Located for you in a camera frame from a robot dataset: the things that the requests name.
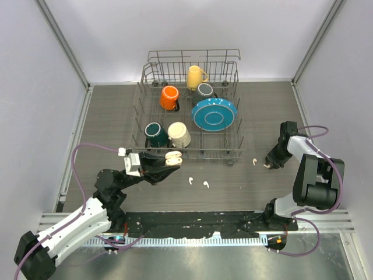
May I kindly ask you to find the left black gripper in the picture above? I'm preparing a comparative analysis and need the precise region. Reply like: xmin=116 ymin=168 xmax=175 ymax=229
xmin=117 ymin=151 xmax=179 ymax=191

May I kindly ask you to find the white charging case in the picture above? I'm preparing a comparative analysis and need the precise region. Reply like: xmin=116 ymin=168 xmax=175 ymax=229
xmin=165 ymin=150 xmax=183 ymax=166

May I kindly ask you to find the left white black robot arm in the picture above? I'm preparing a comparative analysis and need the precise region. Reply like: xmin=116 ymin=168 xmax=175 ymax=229
xmin=14 ymin=148 xmax=182 ymax=279

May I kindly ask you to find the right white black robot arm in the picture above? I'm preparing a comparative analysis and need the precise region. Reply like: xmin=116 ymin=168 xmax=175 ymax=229
xmin=263 ymin=121 xmax=345 ymax=230

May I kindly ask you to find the dark green mug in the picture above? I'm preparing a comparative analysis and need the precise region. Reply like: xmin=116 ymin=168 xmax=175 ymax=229
xmin=144 ymin=122 xmax=171 ymax=150

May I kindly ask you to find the cream white mug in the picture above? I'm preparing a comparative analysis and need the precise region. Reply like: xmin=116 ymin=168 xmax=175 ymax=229
xmin=167 ymin=122 xmax=191 ymax=148

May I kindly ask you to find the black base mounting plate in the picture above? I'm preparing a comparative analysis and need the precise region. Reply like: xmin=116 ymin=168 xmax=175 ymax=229
xmin=117 ymin=211 xmax=298 ymax=239

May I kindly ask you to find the orange mug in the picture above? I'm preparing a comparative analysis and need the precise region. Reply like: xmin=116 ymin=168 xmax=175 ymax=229
xmin=160 ymin=85 xmax=180 ymax=111

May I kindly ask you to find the blue plate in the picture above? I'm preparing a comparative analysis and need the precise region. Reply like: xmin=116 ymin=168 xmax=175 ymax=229
xmin=191 ymin=98 xmax=238 ymax=132

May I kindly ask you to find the grey mug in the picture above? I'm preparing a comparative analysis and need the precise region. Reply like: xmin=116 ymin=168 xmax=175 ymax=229
xmin=192 ymin=83 xmax=217 ymax=106

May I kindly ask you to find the yellow mug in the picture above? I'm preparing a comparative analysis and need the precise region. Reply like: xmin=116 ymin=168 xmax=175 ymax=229
xmin=186 ymin=65 xmax=209 ymax=90

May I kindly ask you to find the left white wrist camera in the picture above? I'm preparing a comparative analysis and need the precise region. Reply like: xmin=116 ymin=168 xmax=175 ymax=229
xmin=118 ymin=147 xmax=141 ymax=177

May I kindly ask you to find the white slotted cable duct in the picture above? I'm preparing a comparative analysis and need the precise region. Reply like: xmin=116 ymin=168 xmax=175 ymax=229
xmin=84 ymin=236 xmax=269 ymax=247

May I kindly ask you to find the grey wire dish rack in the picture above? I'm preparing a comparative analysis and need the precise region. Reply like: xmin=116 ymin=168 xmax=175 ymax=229
xmin=131 ymin=48 xmax=245 ymax=166

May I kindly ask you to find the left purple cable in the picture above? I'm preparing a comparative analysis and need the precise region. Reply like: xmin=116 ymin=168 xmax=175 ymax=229
xmin=13 ymin=142 xmax=120 ymax=280

